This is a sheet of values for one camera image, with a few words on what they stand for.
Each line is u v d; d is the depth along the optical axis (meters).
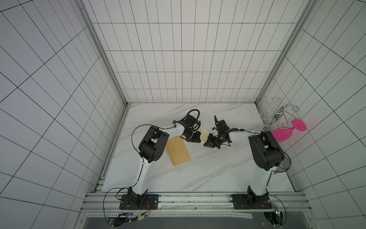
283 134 0.81
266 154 0.51
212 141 0.85
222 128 0.80
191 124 0.85
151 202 0.72
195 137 0.88
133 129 1.06
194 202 0.74
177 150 0.91
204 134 0.93
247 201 0.72
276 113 0.78
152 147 0.57
